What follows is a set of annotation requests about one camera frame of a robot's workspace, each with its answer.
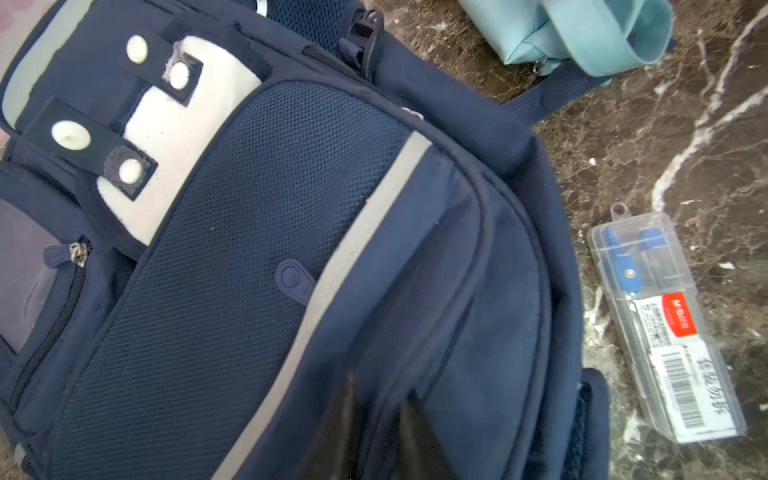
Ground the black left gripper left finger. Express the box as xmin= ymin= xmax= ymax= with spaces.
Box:
xmin=298 ymin=375 xmax=359 ymax=480

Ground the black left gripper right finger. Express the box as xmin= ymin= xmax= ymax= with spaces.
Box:
xmin=397 ymin=392 xmax=455 ymax=480

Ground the navy blue student backpack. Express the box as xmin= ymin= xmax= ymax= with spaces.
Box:
xmin=1 ymin=1 xmax=610 ymax=479

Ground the teal pencil pouch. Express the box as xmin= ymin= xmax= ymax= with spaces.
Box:
xmin=460 ymin=0 xmax=674 ymax=77

